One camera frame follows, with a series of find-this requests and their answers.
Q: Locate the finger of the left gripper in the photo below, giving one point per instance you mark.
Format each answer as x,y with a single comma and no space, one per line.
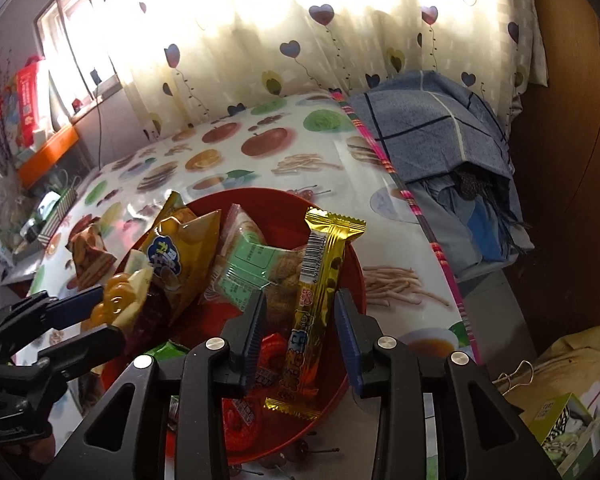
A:
75,357
58,314

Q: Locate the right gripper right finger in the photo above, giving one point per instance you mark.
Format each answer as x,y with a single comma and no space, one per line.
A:
479,434

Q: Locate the green pea snack bag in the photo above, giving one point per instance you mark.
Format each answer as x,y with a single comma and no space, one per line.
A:
167,351

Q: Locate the orange crispy rice snack bag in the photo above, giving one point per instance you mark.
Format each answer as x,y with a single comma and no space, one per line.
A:
90,256

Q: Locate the yellow fruit jelly pack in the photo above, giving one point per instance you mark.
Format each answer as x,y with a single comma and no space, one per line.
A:
124,296

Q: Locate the clear green label cracker pack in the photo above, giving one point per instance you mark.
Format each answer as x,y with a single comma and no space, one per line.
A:
246,263

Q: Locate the yellow chip snack bag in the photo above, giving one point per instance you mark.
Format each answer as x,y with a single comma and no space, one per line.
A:
180,247

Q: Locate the gold snack bar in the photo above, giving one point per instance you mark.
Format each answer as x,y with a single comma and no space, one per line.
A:
318,280

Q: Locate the white bottle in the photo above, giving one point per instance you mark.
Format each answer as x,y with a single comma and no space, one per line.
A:
6,262

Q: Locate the green tea box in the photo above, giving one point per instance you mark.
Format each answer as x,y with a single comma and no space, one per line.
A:
568,433

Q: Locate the red round basket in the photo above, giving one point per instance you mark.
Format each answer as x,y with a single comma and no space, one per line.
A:
280,217

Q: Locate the orange shelf box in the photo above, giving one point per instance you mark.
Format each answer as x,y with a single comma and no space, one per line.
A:
39,164

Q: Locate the red cardboard box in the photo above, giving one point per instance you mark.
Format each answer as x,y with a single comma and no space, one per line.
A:
27,107

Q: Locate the food print tablecloth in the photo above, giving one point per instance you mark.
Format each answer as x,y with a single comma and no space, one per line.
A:
274,161

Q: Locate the blue plaid blanket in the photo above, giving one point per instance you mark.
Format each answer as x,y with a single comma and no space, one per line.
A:
451,153

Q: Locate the heart print curtain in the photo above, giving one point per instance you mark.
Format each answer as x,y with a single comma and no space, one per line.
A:
184,62

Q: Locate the wooden wardrobe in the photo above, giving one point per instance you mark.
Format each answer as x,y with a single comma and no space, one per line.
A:
556,149

